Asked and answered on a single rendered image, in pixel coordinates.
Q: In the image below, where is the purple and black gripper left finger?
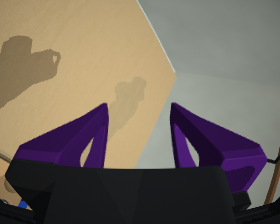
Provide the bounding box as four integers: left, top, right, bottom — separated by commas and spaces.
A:
12, 103, 109, 168

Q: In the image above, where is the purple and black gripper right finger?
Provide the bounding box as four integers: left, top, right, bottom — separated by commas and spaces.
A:
170, 102, 267, 193

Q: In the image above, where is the blue disc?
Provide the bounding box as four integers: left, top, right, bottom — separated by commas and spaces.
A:
18, 199, 27, 209

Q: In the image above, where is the tan tray with round pockets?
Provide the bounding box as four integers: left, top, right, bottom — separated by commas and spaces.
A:
0, 156, 22, 206

